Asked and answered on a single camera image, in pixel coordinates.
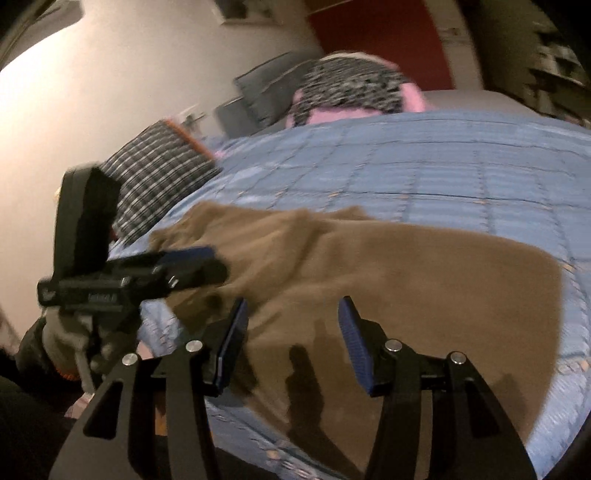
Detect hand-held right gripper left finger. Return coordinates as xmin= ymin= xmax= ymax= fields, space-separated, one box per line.
xmin=48 ymin=298 xmax=250 ymax=480

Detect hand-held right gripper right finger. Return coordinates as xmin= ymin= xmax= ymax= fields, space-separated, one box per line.
xmin=337 ymin=295 xmax=539 ymax=480

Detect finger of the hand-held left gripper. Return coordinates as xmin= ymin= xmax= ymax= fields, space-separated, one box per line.
xmin=166 ymin=259 xmax=230 ymax=292
xmin=154 ymin=246 xmax=219 ymax=268

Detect brown fleece pants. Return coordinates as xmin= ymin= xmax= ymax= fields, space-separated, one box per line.
xmin=148 ymin=202 xmax=565 ymax=462

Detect person's left forearm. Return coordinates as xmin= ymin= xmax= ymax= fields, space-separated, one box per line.
xmin=14 ymin=318 xmax=63 ymax=400

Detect person's left hand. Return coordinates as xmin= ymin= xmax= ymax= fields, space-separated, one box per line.
xmin=41 ymin=306 xmax=95 ymax=382

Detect dark plaid pillow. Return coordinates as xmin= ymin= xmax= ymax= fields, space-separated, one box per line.
xmin=99 ymin=118 xmax=223 ymax=244

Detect grey padded headboard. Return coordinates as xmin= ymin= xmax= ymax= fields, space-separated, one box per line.
xmin=215 ymin=48 xmax=324 ymax=139

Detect blue checked bedspread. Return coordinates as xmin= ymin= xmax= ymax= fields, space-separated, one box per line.
xmin=111 ymin=111 xmax=591 ymax=478

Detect leopard print blanket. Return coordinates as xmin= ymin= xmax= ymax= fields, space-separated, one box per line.
xmin=293 ymin=53 xmax=411 ymax=128

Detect pink quilt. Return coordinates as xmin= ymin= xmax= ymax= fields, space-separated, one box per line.
xmin=284 ymin=50 xmax=428 ymax=131

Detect white mattress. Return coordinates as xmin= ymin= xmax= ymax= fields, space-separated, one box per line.
xmin=421 ymin=88 xmax=557 ymax=121

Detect red wardrobe panel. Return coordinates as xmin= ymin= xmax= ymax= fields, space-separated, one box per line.
xmin=306 ymin=0 xmax=456 ymax=91

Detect wooden bookshelf with books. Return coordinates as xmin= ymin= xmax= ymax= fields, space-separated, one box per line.
xmin=480 ymin=0 xmax=591 ymax=131

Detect framed wall picture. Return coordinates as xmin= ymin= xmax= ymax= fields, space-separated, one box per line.
xmin=215 ymin=0 xmax=274 ymax=25

